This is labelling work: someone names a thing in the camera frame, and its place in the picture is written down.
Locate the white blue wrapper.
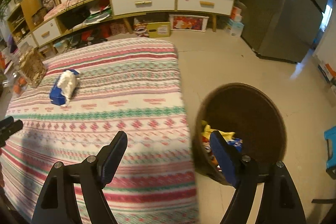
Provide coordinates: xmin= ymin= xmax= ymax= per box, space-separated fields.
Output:
xmin=227 ymin=138 xmax=243 ymax=152

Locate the clear jar of seeds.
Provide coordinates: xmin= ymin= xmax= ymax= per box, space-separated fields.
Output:
xmin=18 ymin=44 xmax=47 ymax=88

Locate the red cartoon drink can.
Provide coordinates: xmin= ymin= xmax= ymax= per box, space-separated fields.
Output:
xmin=202 ymin=136 xmax=221 ymax=170

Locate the blue biscuit box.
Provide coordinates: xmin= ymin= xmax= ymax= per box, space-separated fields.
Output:
xmin=50 ymin=73 xmax=80 ymax=106

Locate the blue plastic stool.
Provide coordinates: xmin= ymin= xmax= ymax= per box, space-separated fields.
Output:
xmin=324 ymin=126 xmax=336 ymax=180

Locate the yellow cardboard box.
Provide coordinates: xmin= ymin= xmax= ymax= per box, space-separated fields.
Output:
xmin=146 ymin=22 xmax=171 ymax=38

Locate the grey refrigerator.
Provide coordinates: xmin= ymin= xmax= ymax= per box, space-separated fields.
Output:
xmin=241 ymin=0 xmax=327 ymax=63

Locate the white wooden tv cabinet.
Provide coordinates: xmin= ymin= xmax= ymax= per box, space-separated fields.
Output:
xmin=17 ymin=0 xmax=234 ymax=47

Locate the crumpled white tissue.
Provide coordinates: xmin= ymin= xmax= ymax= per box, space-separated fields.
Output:
xmin=57 ymin=69 xmax=79 ymax=106

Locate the clear box of tangerines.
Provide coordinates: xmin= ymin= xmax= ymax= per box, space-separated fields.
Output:
xmin=6 ymin=68 xmax=28 ymax=98

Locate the yellow snack bag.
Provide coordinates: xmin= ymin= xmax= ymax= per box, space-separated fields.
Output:
xmin=200 ymin=120 xmax=236 ymax=142

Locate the framed red picture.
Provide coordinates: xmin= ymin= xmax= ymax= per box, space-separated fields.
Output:
xmin=169 ymin=14 xmax=209 ymax=32

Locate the patterned knit tablecloth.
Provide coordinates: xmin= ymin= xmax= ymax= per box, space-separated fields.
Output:
xmin=1 ymin=38 xmax=199 ymax=223

